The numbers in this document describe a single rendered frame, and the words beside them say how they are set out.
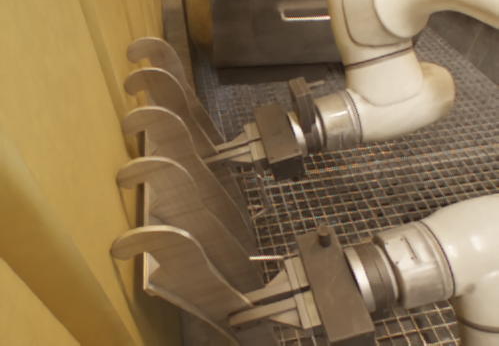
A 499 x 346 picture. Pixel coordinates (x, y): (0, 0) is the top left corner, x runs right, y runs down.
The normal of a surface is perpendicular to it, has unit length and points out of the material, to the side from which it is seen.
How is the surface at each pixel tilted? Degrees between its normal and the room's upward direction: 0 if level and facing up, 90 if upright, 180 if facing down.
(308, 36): 89
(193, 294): 90
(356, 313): 13
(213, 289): 90
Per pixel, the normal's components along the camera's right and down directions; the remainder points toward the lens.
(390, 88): -0.10, 0.16
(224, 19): 0.09, 0.71
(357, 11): -0.80, 0.33
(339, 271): -0.22, -0.66
